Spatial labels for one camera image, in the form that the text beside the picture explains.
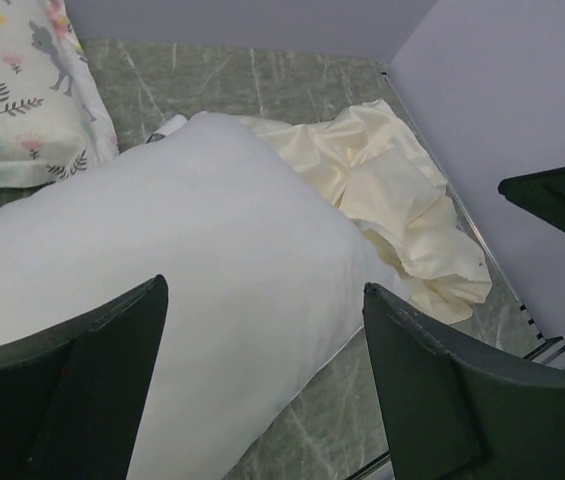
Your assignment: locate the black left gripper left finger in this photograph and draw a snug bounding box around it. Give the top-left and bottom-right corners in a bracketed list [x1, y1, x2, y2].
[0, 275, 168, 479]

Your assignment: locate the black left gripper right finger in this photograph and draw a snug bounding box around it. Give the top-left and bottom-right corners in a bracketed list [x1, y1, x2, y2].
[363, 283, 565, 479]

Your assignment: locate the cream satin pillowcase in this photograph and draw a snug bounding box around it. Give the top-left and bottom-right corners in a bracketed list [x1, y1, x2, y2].
[239, 99, 492, 324]

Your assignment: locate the white pillow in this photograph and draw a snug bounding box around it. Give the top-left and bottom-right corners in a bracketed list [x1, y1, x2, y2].
[0, 113, 410, 479]

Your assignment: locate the animal print patterned pillow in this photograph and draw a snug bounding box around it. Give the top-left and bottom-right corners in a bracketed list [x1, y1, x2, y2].
[0, 1, 119, 189]

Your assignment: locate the aluminium front mounting rail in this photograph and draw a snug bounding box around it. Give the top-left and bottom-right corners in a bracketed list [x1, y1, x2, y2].
[346, 450, 395, 480]

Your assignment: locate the aluminium right side rail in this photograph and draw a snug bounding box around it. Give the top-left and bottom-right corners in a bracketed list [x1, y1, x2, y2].
[379, 62, 565, 376]

